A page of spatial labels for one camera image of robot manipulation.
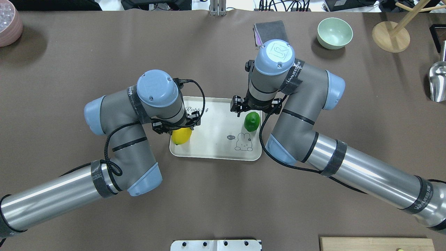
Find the white metal base plate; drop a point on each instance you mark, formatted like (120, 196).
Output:
(217, 245)

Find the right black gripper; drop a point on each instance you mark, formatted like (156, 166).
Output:
(256, 103)

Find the mint green bowl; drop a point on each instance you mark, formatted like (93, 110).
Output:
(334, 33)

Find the green lime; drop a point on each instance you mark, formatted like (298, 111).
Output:
(252, 121)

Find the wooden stand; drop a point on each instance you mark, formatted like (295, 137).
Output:
(393, 37)

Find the steel scoop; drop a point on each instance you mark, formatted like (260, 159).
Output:
(437, 77)

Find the metal bracket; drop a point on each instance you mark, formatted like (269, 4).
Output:
(217, 7)

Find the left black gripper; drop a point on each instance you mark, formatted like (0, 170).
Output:
(160, 127)

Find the grey folded cloth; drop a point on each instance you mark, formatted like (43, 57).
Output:
(266, 31)

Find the yellow lemon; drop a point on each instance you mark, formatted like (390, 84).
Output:
(181, 136)

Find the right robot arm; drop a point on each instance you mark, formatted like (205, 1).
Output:
(280, 83)

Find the cream rabbit tray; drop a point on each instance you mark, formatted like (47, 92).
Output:
(221, 134)

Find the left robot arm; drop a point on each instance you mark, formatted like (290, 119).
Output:
(128, 164)

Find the pink bowl of ice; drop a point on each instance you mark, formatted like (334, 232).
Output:
(11, 26)

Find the wooden board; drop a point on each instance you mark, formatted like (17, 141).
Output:
(375, 244)

